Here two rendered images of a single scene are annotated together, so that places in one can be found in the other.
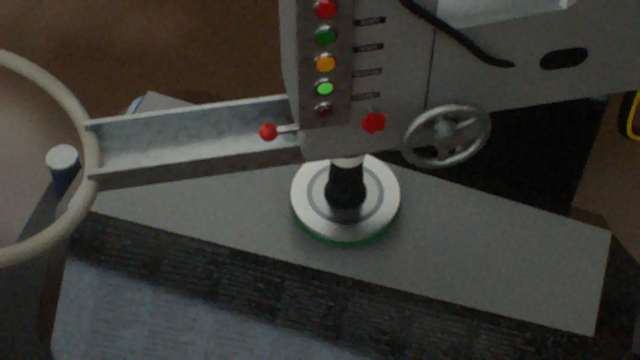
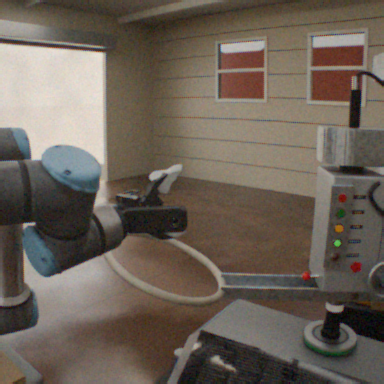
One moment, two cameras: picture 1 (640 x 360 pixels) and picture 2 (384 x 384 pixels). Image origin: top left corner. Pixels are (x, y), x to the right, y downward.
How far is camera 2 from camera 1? 0.63 m
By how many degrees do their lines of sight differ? 41
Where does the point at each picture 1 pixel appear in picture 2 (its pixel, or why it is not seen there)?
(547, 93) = not seen: outside the picture
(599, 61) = not seen: outside the picture
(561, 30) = not seen: outside the picture
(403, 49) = (370, 230)
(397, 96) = (365, 258)
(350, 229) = (333, 346)
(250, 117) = (293, 284)
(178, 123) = (261, 281)
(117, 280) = (213, 364)
